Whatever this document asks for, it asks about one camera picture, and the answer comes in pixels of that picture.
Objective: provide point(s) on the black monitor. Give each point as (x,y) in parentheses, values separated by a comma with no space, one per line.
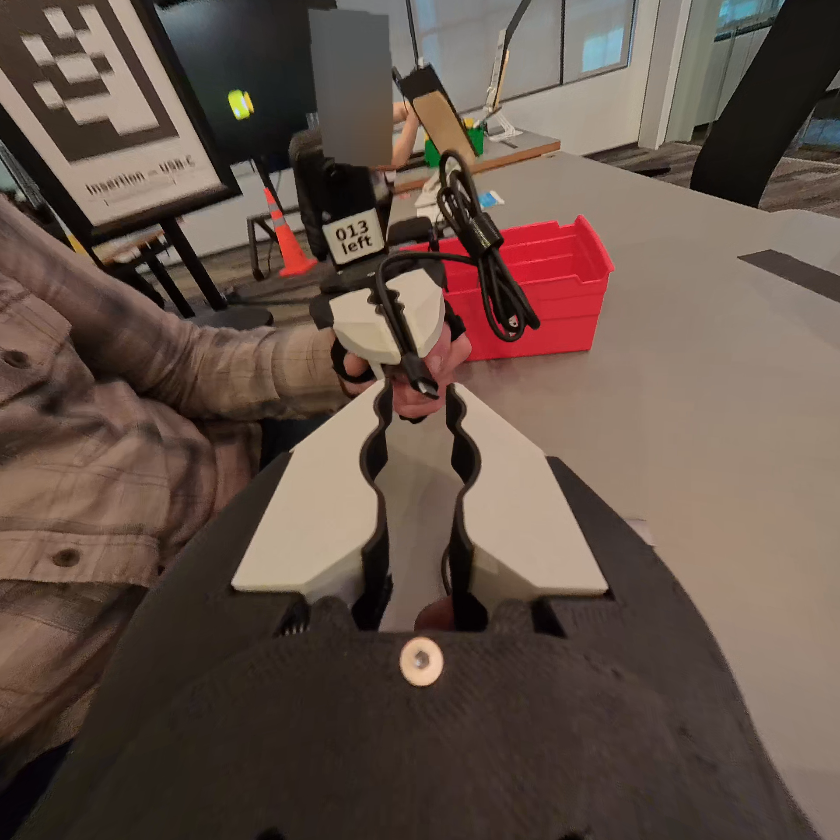
(250,59)

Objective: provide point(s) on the person's left hand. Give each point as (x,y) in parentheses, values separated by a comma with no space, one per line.
(440,374)

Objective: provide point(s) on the framed marker sign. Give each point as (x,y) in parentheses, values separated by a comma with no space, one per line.
(92,92)

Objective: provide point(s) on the red plastic bin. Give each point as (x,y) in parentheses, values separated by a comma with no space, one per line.
(565,282)

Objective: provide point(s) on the black sign easel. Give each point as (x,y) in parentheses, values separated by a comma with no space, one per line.
(184,269)

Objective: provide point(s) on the orange plastic object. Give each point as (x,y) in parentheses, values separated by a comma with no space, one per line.
(289,243)

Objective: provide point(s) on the black office chair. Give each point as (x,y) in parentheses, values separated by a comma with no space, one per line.
(775,92)

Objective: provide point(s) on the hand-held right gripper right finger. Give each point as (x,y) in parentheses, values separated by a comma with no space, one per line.
(525,519)

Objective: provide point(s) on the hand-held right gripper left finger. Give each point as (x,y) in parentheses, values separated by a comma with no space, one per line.
(309,519)

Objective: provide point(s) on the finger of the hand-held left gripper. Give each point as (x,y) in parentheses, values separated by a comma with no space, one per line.
(361,328)
(423,309)

